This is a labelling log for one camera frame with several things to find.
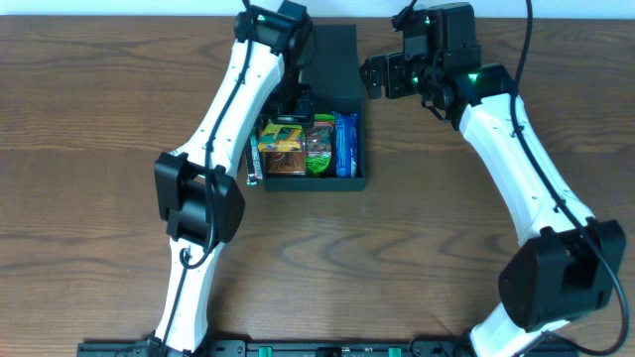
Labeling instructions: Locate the blue cookie pack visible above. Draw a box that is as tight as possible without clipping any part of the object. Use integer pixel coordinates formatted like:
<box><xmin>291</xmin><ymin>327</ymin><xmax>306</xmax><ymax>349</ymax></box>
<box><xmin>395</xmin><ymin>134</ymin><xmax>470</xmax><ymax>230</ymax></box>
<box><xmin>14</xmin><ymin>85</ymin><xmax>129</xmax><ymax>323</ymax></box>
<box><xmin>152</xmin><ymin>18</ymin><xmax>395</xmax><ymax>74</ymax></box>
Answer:
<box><xmin>333</xmin><ymin>112</ymin><xmax>358</xmax><ymax>178</ymax></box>

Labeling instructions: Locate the brown pocky box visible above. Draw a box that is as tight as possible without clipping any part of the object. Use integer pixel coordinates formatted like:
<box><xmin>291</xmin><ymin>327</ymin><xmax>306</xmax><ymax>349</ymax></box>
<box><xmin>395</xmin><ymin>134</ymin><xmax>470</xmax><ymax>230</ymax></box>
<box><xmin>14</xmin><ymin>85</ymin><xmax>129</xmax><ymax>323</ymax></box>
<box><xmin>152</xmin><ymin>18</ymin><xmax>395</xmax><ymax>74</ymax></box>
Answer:
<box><xmin>267</xmin><ymin>152</ymin><xmax>306</xmax><ymax>177</ymax></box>

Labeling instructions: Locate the green gummy candy bag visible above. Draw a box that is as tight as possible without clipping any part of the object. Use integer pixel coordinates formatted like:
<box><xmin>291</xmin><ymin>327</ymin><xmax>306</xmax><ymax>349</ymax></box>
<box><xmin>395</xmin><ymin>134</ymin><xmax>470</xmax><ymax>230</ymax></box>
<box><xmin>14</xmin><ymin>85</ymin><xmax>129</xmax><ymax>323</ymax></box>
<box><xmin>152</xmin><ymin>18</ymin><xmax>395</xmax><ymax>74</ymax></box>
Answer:
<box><xmin>305</xmin><ymin>114</ymin><xmax>335</xmax><ymax>177</ymax></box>

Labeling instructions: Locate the small green red candy bar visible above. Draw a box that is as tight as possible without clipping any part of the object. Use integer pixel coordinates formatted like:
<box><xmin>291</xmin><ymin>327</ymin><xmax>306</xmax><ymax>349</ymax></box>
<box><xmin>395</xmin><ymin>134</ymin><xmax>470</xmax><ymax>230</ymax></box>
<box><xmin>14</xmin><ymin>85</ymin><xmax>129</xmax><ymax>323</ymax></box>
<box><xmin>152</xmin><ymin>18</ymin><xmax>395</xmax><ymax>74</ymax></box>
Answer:
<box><xmin>245</xmin><ymin>128</ymin><xmax>264</xmax><ymax>186</ymax></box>

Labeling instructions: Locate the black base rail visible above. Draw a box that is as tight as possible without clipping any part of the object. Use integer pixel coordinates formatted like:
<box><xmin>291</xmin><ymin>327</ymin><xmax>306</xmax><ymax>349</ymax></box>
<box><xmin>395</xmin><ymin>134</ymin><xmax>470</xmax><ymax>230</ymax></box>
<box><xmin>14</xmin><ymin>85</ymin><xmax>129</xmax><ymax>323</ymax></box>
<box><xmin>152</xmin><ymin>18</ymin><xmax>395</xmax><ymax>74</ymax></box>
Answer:
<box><xmin>76</xmin><ymin>338</ymin><xmax>580</xmax><ymax>357</ymax></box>

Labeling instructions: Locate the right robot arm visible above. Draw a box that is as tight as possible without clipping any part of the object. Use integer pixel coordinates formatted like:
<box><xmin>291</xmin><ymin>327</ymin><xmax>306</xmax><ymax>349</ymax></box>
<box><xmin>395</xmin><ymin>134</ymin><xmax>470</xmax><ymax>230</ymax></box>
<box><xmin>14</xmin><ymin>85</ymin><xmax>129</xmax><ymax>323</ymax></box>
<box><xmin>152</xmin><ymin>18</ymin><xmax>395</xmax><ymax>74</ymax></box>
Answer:
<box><xmin>360</xmin><ymin>2</ymin><xmax>630</xmax><ymax>356</ymax></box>

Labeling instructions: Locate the yellow green snack box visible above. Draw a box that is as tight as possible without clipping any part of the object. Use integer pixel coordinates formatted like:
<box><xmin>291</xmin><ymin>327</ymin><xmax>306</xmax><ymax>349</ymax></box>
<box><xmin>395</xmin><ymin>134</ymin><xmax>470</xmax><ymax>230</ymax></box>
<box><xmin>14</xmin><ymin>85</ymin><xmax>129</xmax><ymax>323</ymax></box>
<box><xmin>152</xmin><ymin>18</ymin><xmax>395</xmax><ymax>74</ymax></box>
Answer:
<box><xmin>257</xmin><ymin>123</ymin><xmax>306</xmax><ymax>153</ymax></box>

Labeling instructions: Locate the dark green open box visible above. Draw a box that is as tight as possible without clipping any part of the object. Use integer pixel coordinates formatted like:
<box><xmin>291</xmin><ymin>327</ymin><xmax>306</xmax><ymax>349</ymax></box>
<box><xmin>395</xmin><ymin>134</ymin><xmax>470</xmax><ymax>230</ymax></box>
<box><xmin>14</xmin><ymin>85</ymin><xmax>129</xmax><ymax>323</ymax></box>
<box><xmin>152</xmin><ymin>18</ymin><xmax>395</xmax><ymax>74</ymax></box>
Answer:
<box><xmin>263</xmin><ymin>25</ymin><xmax>366</xmax><ymax>191</ymax></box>

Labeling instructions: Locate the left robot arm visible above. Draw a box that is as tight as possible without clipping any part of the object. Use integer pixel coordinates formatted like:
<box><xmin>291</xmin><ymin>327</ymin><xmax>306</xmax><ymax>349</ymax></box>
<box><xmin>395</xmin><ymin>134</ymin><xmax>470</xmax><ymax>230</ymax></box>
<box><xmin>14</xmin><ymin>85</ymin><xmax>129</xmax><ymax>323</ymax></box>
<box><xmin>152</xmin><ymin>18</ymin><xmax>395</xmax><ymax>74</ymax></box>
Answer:
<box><xmin>147</xmin><ymin>1</ymin><xmax>314</xmax><ymax>356</ymax></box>

